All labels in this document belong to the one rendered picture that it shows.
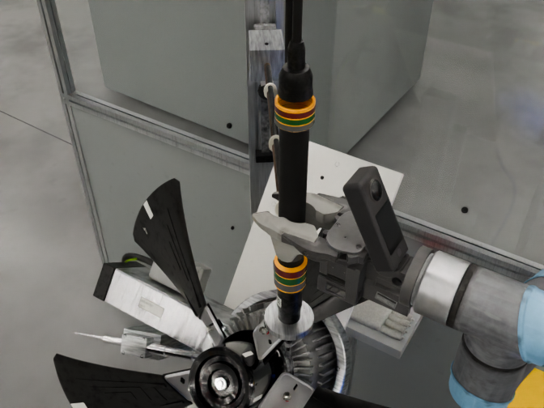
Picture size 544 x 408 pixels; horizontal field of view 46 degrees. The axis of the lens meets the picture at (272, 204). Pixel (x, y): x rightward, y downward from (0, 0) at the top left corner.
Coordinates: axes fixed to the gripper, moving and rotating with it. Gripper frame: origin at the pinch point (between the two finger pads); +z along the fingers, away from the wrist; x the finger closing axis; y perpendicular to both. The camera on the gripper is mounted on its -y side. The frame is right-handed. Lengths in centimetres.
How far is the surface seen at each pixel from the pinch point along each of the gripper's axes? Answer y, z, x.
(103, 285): 49, 46, 7
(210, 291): 126, 69, 70
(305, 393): 41.2, -5.0, 2.7
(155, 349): 50, 27, 1
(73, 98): 60, 120, 70
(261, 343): 35.3, 4.2, 3.6
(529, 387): 52, -37, 32
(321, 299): 25.1, -3.5, 9.3
